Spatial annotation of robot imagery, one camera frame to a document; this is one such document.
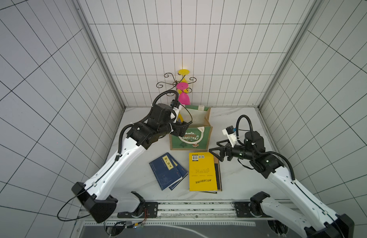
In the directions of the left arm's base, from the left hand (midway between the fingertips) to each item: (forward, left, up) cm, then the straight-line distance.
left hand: (178, 126), depth 70 cm
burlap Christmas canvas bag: (+5, -11, -16) cm, 20 cm away
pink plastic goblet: (+29, -2, -7) cm, 30 cm away
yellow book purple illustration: (+18, 0, -16) cm, 24 cm away
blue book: (-13, -2, -28) cm, 31 cm away
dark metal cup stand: (+30, +13, +2) cm, 33 cm away
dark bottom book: (-14, -21, -23) cm, 34 cm away
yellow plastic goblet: (+45, -2, +2) cm, 45 cm away
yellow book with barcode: (-16, -13, -22) cm, 30 cm away
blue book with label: (-12, +8, -28) cm, 32 cm away
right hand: (-5, -18, -7) cm, 20 cm away
